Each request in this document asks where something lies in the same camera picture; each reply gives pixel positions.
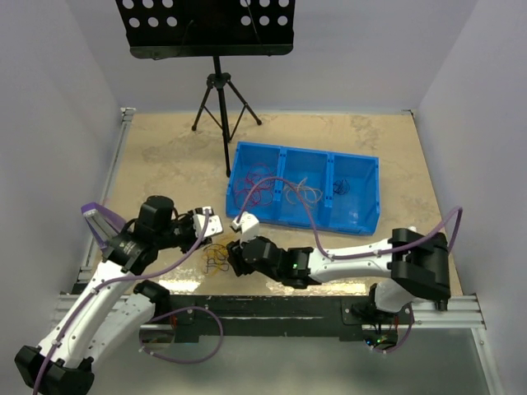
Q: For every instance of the purple box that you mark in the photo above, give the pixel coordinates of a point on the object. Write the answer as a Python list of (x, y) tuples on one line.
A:
[(103, 223)]

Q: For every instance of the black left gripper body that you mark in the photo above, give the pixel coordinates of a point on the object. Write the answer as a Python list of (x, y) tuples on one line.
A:
[(181, 233)]

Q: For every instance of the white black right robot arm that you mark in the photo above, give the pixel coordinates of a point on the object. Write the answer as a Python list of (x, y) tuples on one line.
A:
[(411, 266)]

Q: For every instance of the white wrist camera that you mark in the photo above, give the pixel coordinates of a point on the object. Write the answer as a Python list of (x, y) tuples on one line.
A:
[(246, 226), (206, 222)]

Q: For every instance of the blue three-compartment plastic bin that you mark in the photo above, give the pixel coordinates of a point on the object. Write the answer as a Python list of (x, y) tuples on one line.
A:
[(297, 187)]

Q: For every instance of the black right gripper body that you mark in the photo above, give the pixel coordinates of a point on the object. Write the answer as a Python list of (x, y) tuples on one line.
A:
[(242, 266)]

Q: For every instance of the aluminium frame rail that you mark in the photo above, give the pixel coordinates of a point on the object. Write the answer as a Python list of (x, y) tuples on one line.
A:
[(462, 312)]

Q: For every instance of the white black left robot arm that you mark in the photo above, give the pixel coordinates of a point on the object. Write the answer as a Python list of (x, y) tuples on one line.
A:
[(118, 299)]

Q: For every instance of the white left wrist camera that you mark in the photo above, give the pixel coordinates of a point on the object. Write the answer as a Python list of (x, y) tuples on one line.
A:
[(206, 222)]

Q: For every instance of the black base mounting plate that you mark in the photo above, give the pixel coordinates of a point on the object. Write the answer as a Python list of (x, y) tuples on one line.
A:
[(189, 325)]

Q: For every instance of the black music stand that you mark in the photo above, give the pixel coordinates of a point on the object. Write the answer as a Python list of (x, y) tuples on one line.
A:
[(160, 30)]

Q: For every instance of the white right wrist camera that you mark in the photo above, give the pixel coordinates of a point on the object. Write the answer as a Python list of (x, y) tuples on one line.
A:
[(246, 226)]

